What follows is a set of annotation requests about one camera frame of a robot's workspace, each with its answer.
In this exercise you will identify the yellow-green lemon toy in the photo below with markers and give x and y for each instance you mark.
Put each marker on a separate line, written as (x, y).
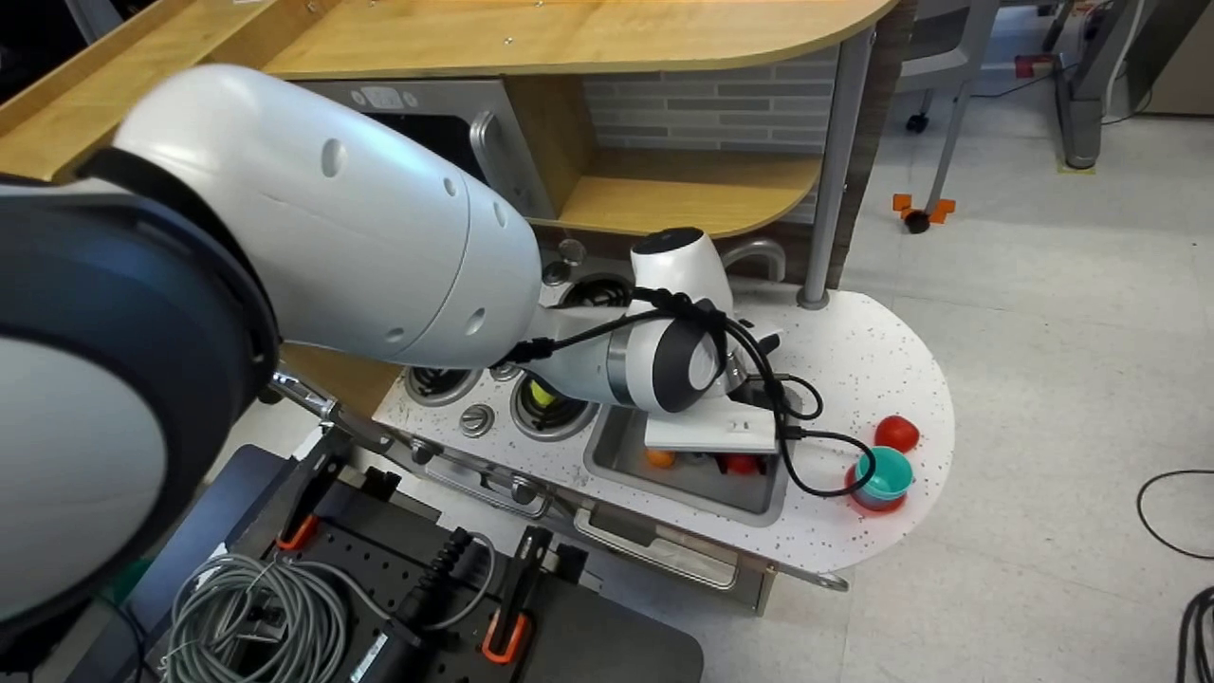
(541, 396)

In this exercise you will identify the black stove burner front right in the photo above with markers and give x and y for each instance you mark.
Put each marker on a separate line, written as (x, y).
(555, 424)

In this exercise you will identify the black stove burner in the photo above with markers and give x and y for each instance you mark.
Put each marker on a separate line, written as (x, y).
(555, 424)
(437, 385)

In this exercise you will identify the grey toy microwave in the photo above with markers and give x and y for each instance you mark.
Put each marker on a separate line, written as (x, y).
(469, 124)

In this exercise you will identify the wooden lower shelf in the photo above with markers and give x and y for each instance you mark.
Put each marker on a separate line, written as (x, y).
(636, 193)

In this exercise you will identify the red cup under teal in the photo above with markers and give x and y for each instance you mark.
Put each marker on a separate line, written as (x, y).
(880, 503)

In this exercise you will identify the wooden shelf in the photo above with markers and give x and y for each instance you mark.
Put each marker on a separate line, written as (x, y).
(70, 113)
(636, 193)

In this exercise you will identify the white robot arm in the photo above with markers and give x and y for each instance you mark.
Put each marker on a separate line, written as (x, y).
(151, 296)

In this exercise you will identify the red round object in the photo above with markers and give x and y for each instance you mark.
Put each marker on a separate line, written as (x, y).
(742, 465)

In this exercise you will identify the white speckled toy countertop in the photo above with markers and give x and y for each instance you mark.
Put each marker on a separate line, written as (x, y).
(862, 357)

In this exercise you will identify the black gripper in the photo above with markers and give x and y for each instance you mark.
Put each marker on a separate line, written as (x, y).
(727, 429)

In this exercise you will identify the grey toy faucet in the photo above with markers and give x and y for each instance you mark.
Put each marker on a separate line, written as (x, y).
(764, 256)

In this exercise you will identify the grey metal sink basin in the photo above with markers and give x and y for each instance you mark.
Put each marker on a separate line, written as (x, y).
(696, 481)

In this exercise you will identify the orange black clamp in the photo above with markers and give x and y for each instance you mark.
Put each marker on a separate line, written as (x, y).
(509, 624)

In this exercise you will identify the orange ball toy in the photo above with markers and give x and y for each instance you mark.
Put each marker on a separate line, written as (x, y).
(658, 462)

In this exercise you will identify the grey support pole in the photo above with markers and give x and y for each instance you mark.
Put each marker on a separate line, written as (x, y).
(835, 164)

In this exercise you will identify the red bell pepper toy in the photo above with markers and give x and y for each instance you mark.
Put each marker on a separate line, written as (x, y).
(899, 434)

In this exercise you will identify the wooden top shelf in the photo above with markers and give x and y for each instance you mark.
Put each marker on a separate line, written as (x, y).
(70, 113)

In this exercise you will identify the black stove burner front left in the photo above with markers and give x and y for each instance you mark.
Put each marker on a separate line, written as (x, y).
(437, 385)

